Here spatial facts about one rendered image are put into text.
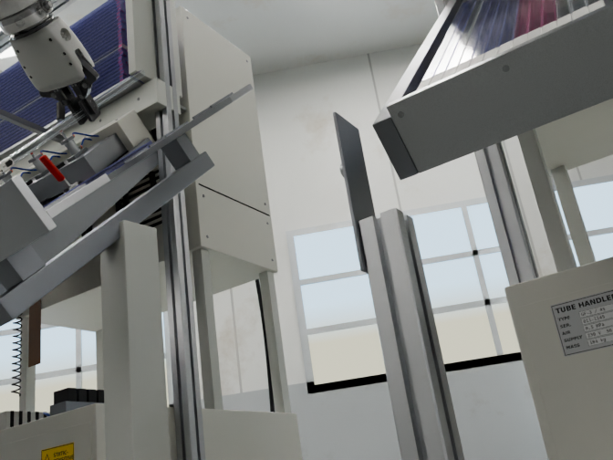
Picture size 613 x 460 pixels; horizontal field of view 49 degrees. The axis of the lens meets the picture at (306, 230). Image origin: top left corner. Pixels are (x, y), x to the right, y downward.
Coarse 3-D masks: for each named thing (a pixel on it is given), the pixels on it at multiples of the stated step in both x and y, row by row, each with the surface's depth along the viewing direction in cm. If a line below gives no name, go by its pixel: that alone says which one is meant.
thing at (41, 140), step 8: (136, 72) 133; (144, 72) 133; (128, 80) 128; (136, 80) 130; (112, 88) 125; (120, 88) 125; (104, 96) 120; (112, 96) 122; (80, 112) 113; (64, 120) 110; (72, 120) 111; (56, 128) 107; (64, 128) 109; (40, 136) 105; (48, 136) 105; (32, 144) 102; (40, 144) 103; (16, 152) 99; (24, 152) 100; (16, 160) 98
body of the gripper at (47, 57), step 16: (32, 32) 104; (48, 32) 105; (64, 32) 108; (16, 48) 108; (32, 48) 107; (48, 48) 106; (64, 48) 106; (80, 48) 109; (32, 64) 109; (48, 64) 108; (64, 64) 108; (80, 64) 109; (32, 80) 111; (48, 80) 110; (64, 80) 110; (80, 80) 110
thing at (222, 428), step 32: (64, 416) 124; (96, 416) 120; (224, 416) 149; (256, 416) 158; (288, 416) 169; (0, 448) 131; (32, 448) 126; (64, 448) 122; (96, 448) 118; (224, 448) 145; (256, 448) 154; (288, 448) 165
